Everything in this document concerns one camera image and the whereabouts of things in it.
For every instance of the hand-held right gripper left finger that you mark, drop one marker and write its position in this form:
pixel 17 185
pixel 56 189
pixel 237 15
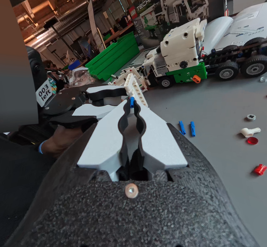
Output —
pixel 102 144

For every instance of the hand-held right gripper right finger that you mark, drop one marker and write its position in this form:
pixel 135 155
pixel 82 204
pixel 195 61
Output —
pixel 162 146

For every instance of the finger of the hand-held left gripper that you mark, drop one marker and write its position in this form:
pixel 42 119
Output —
pixel 100 88
pixel 89 111

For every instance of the short blue lego pin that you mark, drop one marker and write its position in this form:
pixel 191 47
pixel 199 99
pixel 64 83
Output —
pixel 132 103

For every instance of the white lego panel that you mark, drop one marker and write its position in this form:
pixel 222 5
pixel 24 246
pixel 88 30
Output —
pixel 135 90

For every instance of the person's left forearm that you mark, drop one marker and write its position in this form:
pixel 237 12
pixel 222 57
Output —
pixel 20 178

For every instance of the long blue lego pin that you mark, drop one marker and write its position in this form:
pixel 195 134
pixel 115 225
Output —
pixel 181 127
pixel 193 129

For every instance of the white lego connector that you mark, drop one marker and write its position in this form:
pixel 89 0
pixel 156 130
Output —
pixel 247 132

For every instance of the white and green lego truck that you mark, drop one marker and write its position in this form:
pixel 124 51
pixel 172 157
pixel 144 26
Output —
pixel 179 48

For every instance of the red round lego tile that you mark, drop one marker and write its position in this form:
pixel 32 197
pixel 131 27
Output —
pixel 252 141

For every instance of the grey lego bush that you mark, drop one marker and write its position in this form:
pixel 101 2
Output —
pixel 251 117

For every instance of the lego set box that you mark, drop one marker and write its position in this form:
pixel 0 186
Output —
pixel 150 2

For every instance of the red lego peg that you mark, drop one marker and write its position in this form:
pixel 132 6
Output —
pixel 259 169

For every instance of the clear lego piece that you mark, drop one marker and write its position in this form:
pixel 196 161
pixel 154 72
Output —
pixel 263 79

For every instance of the person's left hand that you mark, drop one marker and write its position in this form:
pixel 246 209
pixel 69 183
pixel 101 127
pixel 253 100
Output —
pixel 60 140

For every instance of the clear plastic bag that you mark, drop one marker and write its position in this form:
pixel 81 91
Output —
pixel 80 74

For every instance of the green plastic bin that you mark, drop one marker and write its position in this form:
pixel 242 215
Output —
pixel 112 59

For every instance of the blue wristband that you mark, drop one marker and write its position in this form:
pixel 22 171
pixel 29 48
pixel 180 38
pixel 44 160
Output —
pixel 41 146

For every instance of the printed paper sheet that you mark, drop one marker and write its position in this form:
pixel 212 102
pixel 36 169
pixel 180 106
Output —
pixel 141 57

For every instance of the white standing board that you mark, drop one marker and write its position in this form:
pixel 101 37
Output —
pixel 95 21

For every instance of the open instruction booklet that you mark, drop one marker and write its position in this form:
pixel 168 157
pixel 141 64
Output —
pixel 246 25

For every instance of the white lego frame assembly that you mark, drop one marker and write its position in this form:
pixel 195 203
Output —
pixel 118 79

